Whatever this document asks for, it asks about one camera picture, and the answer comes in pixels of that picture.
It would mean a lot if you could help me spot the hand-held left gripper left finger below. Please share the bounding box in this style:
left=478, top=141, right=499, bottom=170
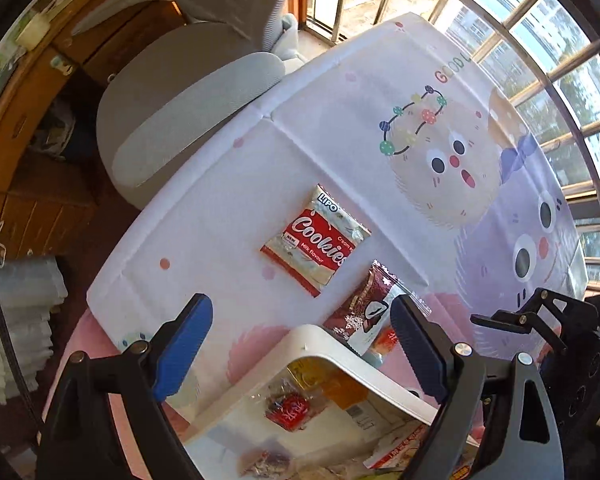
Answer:
left=40, top=292, right=214, bottom=480

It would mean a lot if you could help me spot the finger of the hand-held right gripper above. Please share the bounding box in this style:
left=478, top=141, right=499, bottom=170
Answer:
left=527, top=287, right=600, bottom=333
left=470, top=310, right=567, bottom=361

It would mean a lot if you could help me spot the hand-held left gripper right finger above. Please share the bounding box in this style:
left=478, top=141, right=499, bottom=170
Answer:
left=389, top=294, right=566, bottom=480

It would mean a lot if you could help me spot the small orange packet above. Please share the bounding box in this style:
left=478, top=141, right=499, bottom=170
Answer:
left=375, top=327, right=402, bottom=356

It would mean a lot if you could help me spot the dark brown patterned packet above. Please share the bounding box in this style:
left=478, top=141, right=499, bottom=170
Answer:
left=322, top=259, right=432, bottom=357

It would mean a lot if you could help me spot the white barcode packet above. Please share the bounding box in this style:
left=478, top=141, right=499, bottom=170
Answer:
left=347, top=402, right=383, bottom=431

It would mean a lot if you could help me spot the yellow snack packet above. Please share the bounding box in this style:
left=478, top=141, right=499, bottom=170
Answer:
left=287, top=357, right=367, bottom=407

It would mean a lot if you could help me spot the white plastic tray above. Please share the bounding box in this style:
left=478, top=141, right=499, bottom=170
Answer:
left=182, top=324, right=481, bottom=480

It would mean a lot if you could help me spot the large red white packet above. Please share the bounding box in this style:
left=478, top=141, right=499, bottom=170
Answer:
left=364, top=422, right=431, bottom=470

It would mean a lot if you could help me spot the red square candy packet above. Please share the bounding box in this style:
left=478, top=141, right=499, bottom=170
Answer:
left=265, top=392, right=312, bottom=432

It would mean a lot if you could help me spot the clear nut packet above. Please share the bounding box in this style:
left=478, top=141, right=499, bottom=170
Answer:
left=240, top=449, right=292, bottom=478

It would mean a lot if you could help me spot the red white cookie packet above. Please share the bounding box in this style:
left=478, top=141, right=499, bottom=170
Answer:
left=260, top=183, right=372, bottom=299

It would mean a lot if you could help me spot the white lace cover cloth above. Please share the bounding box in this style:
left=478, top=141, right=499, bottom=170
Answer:
left=0, top=255, right=70, bottom=406

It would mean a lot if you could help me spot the wooden desk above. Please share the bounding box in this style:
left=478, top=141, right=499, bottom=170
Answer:
left=0, top=0, right=188, bottom=267

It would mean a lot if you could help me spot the cartoon printed tablecloth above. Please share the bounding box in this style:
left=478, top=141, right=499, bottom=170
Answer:
left=86, top=12, right=590, bottom=413

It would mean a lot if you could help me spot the grey office chair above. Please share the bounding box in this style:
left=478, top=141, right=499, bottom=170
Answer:
left=96, top=0, right=308, bottom=211

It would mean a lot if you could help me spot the window with metal grille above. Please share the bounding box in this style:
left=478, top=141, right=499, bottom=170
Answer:
left=300, top=0, right=600, bottom=293

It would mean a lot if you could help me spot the plastic bag under desk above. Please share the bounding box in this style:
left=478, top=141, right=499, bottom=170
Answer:
left=32, top=100, right=77, bottom=156

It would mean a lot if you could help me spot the green printed paper strip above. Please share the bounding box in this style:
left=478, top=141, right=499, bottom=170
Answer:
left=0, top=5, right=36, bottom=126

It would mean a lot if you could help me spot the cream cup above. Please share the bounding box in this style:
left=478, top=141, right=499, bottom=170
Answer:
left=15, top=12, right=49, bottom=52

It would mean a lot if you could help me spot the black cable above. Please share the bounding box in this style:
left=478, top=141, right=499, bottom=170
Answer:
left=0, top=264, right=45, bottom=433

